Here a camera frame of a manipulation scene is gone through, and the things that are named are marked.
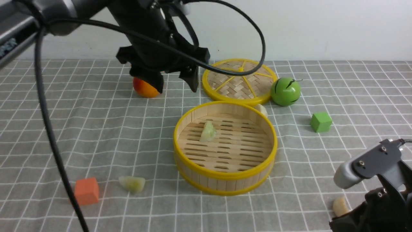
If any green foam cube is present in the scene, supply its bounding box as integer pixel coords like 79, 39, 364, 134
310, 111, 332, 133

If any yellow rimmed bamboo steamer tray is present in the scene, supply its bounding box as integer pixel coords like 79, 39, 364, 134
173, 101, 278, 196

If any white dumpling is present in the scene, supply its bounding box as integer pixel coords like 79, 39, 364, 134
255, 104, 269, 117

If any pale green dumpling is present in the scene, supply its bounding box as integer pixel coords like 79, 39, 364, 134
200, 121, 217, 142

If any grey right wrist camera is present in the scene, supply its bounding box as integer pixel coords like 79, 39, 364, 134
333, 139, 411, 189

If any orange toy pear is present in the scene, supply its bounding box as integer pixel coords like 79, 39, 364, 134
133, 77, 160, 98

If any grey checked tablecloth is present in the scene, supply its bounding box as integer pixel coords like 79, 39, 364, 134
0, 60, 412, 232

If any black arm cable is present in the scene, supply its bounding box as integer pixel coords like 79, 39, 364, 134
34, 0, 266, 232

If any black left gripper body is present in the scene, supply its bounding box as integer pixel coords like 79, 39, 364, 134
116, 19, 210, 73

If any green translucent dumpling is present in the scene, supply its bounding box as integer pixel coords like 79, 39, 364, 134
118, 176, 146, 194

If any orange foam cube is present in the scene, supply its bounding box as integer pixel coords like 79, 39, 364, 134
74, 177, 99, 206

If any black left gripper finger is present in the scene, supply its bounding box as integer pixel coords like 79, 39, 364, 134
179, 65, 199, 93
130, 66, 164, 94

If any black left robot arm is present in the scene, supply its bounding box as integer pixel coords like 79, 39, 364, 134
1, 0, 210, 93

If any beige dumpling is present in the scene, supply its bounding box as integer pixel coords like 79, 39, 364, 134
332, 196, 350, 217

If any green toy watermelon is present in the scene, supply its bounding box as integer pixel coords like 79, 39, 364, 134
271, 77, 301, 107

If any woven bamboo steamer lid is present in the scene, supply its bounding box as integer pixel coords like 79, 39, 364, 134
201, 65, 278, 107

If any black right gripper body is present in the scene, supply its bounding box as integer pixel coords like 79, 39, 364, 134
329, 161, 411, 232

